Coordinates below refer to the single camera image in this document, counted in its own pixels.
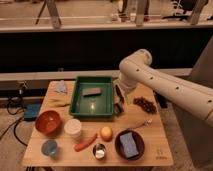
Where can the green plastic tray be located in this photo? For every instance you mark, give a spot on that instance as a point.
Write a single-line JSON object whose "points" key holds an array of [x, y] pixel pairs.
{"points": [[96, 105]]}

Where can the small silver cup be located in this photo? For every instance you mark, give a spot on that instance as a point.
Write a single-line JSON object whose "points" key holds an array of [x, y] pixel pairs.
{"points": [[99, 151]]}

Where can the red bowl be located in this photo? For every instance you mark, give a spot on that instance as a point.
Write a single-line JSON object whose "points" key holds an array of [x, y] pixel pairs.
{"points": [[48, 122]]}

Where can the white cup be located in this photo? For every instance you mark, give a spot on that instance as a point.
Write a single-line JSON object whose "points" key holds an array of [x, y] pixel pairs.
{"points": [[73, 127]]}

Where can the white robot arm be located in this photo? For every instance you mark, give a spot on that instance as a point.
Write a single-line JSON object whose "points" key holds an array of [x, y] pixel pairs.
{"points": [[192, 97]]}

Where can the blue sponge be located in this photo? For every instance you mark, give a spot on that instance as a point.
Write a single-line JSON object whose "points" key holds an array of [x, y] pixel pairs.
{"points": [[129, 145]]}

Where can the yellow apple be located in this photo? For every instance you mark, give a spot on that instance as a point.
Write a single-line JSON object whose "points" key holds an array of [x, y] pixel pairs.
{"points": [[106, 133]]}

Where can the dark round plate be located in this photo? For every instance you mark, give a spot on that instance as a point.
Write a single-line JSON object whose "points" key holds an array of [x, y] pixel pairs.
{"points": [[139, 143]]}

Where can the blue glass cup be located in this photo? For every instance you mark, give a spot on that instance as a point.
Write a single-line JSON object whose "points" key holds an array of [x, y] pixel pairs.
{"points": [[50, 148]]}

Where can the blue box on floor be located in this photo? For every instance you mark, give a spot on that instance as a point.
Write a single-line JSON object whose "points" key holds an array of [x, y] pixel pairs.
{"points": [[32, 111]]}

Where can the light blue cloth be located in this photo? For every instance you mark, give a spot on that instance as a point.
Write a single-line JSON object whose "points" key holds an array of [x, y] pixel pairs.
{"points": [[61, 87]]}

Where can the orange carrot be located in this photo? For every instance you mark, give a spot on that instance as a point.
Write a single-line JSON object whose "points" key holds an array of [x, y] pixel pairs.
{"points": [[86, 143]]}

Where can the yellow banana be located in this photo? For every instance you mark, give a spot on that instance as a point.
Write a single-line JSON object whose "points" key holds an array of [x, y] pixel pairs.
{"points": [[63, 102]]}

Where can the bunch of dark grapes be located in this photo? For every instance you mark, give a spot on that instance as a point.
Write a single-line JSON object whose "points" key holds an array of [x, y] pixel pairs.
{"points": [[145, 105]]}

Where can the grey block in tray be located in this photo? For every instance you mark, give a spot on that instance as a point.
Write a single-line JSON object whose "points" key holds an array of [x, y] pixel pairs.
{"points": [[91, 92]]}

